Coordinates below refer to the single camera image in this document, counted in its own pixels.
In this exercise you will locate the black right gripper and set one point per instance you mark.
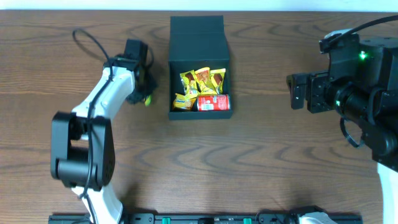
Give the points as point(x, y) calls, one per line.
point(314, 92)

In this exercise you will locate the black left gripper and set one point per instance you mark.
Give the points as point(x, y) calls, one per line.
point(142, 91)

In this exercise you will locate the green pandan cake packet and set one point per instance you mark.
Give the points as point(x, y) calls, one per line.
point(147, 100)

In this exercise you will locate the yellow cracker snack packet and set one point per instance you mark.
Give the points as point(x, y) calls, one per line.
point(182, 102)

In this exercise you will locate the yellow chocolate cake packet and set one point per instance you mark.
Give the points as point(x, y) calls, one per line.
point(189, 84)
point(217, 79)

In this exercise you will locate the yellow peanut butter snack packet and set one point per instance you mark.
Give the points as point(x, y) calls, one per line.
point(202, 77)

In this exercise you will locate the red soda can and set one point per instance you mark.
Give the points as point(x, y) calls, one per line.
point(213, 103)

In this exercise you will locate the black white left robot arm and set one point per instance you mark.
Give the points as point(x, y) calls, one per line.
point(82, 145)

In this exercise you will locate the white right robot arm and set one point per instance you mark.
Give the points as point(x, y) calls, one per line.
point(360, 84)

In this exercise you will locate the black open gift box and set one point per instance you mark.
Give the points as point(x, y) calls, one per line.
point(197, 42)

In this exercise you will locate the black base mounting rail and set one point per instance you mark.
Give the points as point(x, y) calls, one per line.
point(149, 218)

